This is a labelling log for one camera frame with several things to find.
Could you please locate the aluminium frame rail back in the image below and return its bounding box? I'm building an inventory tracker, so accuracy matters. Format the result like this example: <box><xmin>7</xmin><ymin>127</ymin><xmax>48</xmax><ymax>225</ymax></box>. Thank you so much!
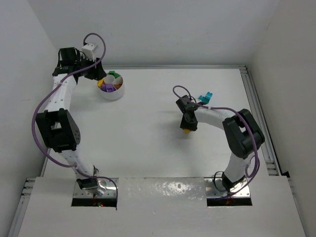
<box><xmin>103</xmin><ymin>65</ymin><xmax>247</xmax><ymax>70</ymax></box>

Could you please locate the white round divided container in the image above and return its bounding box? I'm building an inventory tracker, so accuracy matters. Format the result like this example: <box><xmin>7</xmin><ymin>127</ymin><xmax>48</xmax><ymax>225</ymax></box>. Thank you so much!
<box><xmin>98</xmin><ymin>72</ymin><xmax>124</xmax><ymax>101</ymax></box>

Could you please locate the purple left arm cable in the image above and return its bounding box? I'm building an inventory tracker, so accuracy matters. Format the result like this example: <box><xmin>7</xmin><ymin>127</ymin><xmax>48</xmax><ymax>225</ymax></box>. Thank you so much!
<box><xmin>32</xmin><ymin>32</ymin><xmax>119</xmax><ymax>198</ymax></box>

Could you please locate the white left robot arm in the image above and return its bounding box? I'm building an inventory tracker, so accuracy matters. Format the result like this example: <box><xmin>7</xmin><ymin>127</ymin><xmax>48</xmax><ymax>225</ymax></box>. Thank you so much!
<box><xmin>32</xmin><ymin>44</ymin><xmax>106</xmax><ymax>193</ymax></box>

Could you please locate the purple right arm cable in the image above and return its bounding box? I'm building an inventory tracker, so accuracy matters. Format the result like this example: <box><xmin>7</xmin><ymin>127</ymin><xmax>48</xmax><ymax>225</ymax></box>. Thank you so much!
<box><xmin>172</xmin><ymin>85</ymin><xmax>260</xmax><ymax>198</ymax></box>

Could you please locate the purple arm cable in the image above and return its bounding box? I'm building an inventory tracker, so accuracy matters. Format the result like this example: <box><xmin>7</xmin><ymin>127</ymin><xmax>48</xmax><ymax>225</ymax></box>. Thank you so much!
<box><xmin>172</xmin><ymin>85</ymin><xmax>260</xmax><ymax>198</ymax></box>
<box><xmin>32</xmin><ymin>32</ymin><xmax>119</xmax><ymax>198</ymax></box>

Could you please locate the metal base plate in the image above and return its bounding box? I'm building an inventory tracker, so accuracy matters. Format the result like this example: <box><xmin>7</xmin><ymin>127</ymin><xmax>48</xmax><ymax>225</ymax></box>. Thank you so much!
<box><xmin>204</xmin><ymin>177</ymin><xmax>252</xmax><ymax>198</ymax></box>
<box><xmin>73</xmin><ymin>178</ymin><xmax>117</xmax><ymax>199</ymax></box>

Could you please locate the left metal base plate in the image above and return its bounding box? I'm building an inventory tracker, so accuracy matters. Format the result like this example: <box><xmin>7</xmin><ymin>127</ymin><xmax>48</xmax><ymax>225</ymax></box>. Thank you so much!
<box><xmin>73</xmin><ymin>178</ymin><xmax>117</xmax><ymax>199</ymax></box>

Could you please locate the aluminium frame rail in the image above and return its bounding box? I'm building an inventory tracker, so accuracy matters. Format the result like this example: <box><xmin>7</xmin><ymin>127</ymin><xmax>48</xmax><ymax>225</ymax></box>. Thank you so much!
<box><xmin>103</xmin><ymin>65</ymin><xmax>247</xmax><ymax>70</ymax></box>
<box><xmin>240</xmin><ymin>67</ymin><xmax>290</xmax><ymax>179</ymax></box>

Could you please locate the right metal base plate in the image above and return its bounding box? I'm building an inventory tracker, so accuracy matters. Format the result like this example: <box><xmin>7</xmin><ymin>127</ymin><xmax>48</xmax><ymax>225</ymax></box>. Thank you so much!
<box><xmin>204</xmin><ymin>177</ymin><xmax>252</xmax><ymax>198</ymax></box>

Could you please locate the orange-brown lego plate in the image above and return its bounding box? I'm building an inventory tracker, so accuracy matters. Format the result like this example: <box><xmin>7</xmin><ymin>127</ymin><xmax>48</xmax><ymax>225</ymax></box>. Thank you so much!
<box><xmin>114</xmin><ymin>84</ymin><xmax>122</xmax><ymax>89</ymax></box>

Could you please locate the cyan lego brick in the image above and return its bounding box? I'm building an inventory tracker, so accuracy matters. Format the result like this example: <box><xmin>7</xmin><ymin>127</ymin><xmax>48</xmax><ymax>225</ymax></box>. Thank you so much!
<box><xmin>198</xmin><ymin>92</ymin><xmax>213</xmax><ymax>105</ymax></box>

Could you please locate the yellow lego in container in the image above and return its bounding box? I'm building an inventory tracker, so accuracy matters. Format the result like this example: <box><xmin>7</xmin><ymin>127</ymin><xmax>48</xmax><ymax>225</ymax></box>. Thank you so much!
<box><xmin>97</xmin><ymin>79</ymin><xmax>104</xmax><ymax>87</ymax></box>

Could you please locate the aluminium frame rail right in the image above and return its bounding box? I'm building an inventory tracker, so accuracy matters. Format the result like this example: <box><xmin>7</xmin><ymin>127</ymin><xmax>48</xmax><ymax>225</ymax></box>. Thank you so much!
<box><xmin>240</xmin><ymin>67</ymin><xmax>290</xmax><ymax>179</ymax></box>

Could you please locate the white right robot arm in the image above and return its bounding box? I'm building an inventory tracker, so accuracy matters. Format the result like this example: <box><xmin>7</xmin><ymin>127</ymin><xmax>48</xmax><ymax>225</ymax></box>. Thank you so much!
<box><xmin>176</xmin><ymin>95</ymin><xmax>265</xmax><ymax>192</ymax></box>

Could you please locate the green lego in container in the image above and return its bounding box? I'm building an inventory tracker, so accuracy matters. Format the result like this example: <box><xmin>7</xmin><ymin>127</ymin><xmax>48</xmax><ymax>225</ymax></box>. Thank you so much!
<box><xmin>109</xmin><ymin>71</ymin><xmax>117</xmax><ymax>77</ymax></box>

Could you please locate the dark purple rounded lego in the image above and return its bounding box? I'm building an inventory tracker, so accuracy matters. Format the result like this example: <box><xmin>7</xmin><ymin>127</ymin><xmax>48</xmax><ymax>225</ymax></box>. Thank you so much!
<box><xmin>100</xmin><ymin>83</ymin><xmax>117</xmax><ymax>93</ymax></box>

